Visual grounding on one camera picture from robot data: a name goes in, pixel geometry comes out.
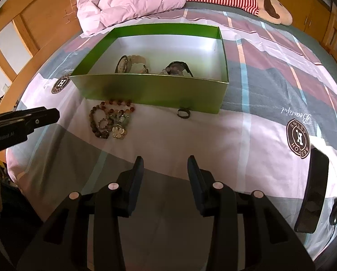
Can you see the teal bed cover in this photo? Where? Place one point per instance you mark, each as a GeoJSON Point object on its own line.
{"type": "Point", "coordinates": [312, 31]}

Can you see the green stone pendant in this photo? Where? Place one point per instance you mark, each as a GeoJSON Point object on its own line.
{"type": "Point", "coordinates": [119, 117]}

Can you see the green cardboard box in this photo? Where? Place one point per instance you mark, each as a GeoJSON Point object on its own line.
{"type": "Point", "coordinates": [157, 91]}

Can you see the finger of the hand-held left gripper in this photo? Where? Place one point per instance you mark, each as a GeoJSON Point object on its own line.
{"type": "Point", "coordinates": [30, 120]}

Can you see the pink quilt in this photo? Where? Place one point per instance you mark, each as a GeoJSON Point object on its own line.
{"type": "Point", "coordinates": [134, 2]}

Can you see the black smartphone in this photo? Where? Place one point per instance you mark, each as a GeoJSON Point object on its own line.
{"type": "Point", "coordinates": [312, 192]}

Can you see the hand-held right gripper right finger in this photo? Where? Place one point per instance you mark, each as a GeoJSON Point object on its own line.
{"type": "Point", "coordinates": [195, 180]}

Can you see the wooden bed headboard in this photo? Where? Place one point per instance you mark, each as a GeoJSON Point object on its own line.
{"type": "Point", "coordinates": [44, 25]}

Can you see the yellow flower pendant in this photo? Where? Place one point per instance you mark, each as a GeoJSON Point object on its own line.
{"type": "Point", "coordinates": [119, 132]}

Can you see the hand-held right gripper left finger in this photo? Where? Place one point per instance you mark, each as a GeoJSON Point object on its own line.
{"type": "Point", "coordinates": [136, 180]}

